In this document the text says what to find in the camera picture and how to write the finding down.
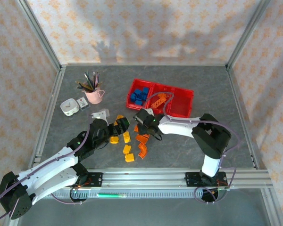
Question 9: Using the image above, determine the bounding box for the aluminium frame post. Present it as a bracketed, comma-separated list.
[225, 0, 272, 70]
[15, 0, 63, 71]

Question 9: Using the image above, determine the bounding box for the yellow pencil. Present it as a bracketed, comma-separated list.
[75, 81, 92, 91]

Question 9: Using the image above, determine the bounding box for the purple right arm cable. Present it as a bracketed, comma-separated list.
[145, 92, 241, 204]

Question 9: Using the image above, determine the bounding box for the red three-compartment plastic bin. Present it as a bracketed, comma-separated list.
[125, 78, 195, 118]

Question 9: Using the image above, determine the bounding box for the small clear card packet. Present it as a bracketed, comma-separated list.
[76, 97, 92, 112]

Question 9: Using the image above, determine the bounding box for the white square bowl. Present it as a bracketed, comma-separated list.
[60, 98, 80, 116]

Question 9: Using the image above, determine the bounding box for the pink ceramic mug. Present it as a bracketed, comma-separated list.
[84, 81, 106, 105]

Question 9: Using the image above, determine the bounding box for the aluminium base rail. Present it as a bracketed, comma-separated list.
[18, 168, 274, 190]

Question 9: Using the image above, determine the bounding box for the grey slotted cable duct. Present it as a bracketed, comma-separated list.
[49, 189, 230, 200]

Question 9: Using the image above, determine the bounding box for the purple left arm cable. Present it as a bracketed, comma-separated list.
[0, 114, 92, 222]

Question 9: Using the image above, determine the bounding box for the dark green pencil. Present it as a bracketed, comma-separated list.
[84, 70, 92, 90]

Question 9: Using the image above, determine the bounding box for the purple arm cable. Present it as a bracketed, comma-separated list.
[0, 114, 92, 222]
[145, 92, 241, 204]

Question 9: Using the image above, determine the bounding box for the aluminium side rail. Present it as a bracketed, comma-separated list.
[226, 66, 261, 170]
[29, 65, 67, 169]

